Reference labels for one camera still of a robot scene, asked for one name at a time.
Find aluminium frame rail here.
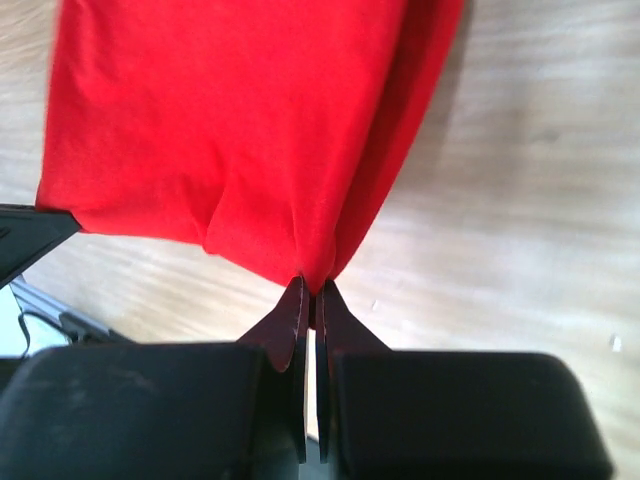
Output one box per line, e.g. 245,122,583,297
9,277,110,344

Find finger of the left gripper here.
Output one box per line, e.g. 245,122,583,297
0,204,81,288

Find red t shirt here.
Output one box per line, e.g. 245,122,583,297
36,0,463,291

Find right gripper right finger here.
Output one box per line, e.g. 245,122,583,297
314,282,614,479

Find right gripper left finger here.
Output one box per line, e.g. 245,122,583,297
1,278,309,479

